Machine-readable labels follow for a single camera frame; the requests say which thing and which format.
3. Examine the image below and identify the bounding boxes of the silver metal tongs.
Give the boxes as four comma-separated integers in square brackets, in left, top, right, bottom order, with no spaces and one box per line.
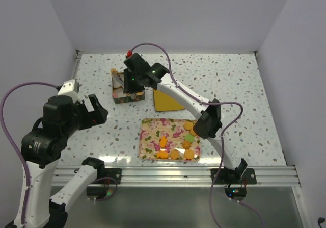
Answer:
[111,69,136,99]

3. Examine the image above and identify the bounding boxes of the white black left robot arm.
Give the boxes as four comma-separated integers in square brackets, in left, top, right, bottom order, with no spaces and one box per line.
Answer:
[6,94,108,227]

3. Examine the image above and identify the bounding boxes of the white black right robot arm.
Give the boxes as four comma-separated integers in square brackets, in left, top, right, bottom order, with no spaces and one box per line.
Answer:
[124,51,248,184]

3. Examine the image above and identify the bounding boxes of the floral cookie tin box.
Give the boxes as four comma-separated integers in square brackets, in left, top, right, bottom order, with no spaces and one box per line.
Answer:
[112,69,145,104]

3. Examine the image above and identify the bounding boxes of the white paper cup bottom left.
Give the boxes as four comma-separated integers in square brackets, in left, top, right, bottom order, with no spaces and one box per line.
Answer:
[113,88,126,98]

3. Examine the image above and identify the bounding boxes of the gold tin lid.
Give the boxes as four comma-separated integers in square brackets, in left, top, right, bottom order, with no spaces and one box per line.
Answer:
[153,90,185,112]

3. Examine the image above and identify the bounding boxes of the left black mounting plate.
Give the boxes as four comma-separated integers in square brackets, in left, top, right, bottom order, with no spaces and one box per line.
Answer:
[102,168,122,185]

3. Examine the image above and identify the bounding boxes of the black mounting plate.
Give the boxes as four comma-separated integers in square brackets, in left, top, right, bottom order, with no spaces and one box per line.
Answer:
[102,168,122,185]
[210,168,257,186]

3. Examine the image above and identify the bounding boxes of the floral serving tray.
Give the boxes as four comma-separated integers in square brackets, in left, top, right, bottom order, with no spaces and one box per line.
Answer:
[138,118,201,161]

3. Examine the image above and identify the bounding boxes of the orange star cookie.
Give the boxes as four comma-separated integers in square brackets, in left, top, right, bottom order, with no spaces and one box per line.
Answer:
[159,137,168,148]

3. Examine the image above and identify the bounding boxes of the orange round cookie top right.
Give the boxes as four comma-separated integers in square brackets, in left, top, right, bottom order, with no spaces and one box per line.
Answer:
[184,121,194,132]

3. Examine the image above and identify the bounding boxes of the orange round cookie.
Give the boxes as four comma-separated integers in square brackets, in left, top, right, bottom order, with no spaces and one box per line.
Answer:
[170,150,180,160]
[184,149,195,160]
[184,121,194,132]

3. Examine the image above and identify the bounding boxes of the orange fish cookie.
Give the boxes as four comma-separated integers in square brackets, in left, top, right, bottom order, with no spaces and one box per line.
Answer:
[156,151,169,159]

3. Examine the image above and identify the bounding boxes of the orange round cookie right edge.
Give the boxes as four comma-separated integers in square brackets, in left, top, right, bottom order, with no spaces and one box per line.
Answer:
[189,129,197,136]

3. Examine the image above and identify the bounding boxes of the green round cookie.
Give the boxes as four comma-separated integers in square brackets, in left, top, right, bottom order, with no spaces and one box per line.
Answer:
[184,134,194,143]

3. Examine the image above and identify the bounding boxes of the orange round cookie bottom middle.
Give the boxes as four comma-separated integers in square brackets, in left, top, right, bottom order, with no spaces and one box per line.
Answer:
[170,150,180,160]

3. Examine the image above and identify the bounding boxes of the swirl shell cookie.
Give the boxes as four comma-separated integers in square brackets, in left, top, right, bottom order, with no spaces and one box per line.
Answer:
[182,140,192,149]

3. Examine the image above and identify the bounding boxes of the orange round cookie bottom right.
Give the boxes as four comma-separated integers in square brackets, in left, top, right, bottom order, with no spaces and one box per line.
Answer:
[184,149,195,160]

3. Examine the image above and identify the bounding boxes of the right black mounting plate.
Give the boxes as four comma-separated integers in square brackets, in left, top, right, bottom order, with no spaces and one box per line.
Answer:
[210,168,257,186]

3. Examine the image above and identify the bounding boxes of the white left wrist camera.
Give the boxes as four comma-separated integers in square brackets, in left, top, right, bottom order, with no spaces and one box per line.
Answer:
[57,79,82,103]

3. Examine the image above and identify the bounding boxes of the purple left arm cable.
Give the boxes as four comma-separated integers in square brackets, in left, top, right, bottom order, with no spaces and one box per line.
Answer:
[0,82,60,228]

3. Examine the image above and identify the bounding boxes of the aluminium front rail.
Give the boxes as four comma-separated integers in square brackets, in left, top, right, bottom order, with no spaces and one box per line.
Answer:
[50,165,301,188]

